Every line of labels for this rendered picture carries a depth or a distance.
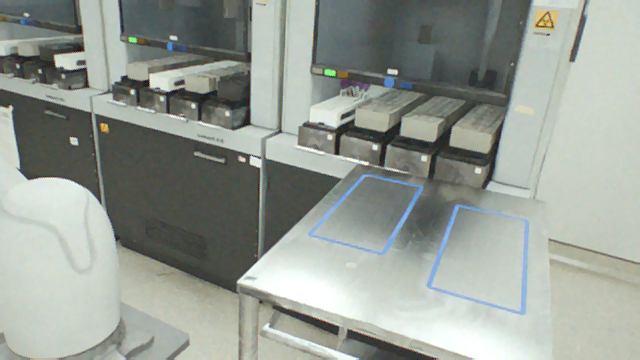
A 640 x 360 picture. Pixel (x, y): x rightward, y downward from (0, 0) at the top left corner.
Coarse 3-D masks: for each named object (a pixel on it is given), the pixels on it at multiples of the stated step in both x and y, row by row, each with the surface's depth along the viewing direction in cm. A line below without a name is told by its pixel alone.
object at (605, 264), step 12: (552, 240) 248; (552, 252) 251; (564, 252) 248; (576, 252) 245; (588, 252) 242; (600, 252) 240; (576, 264) 245; (588, 264) 244; (600, 264) 241; (612, 264) 239; (624, 264) 236; (636, 264) 234; (612, 276) 238; (624, 276) 237; (636, 276) 235
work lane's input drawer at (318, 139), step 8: (352, 120) 165; (304, 128) 157; (312, 128) 156; (320, 128) 155; (328, 128) 154; (336, 128) 155; (344, 128) 160; (304, 136) 158; (312, 136) 157; (320, 136) 155; (328, 136) 154; (336, 136) 153; (304, 144) 159; (312, 144) 158; (320, 144) 156; (328, 144) 155; (336, 144) 155; (312, 152) 154; (320, 152) 152; (328, 152) 156
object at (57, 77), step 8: (48, 72) 211; (56, 72) 208; (64, 72) 206; (72, 72) 209; (80, 72) 211; (48, 80) 212; (56, 80) 210; (64, 80) 207; (72, 80) 209; (80, 80) 212; (88, 80) 215; (56, 88) 205; (64, 88) 209
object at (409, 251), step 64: (384, 192) 110; (448, 192) 112; (320, 256) 83; (384, 256) 85; (448, 256) 86; (512, 256) 87; (256, 320) 78; (384, 320) 69; (448, 320) 70; (512, 320) 71
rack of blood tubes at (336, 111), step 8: (344, 96) 176; (320, 104) 163; (328, 104) 164; (336, 104) 164; (344, 104) 165; (352, 104) 165; (360, 104) 170; (312, 112) 158; (320, 112) 157; (328, 112) 156; (336, 112) 155; (344, 112) 159; (352, 112) 171; (312, 120) 159; (320, 120) 158; (328, 120) 156; (336, 120) 155; (344, 120) 161
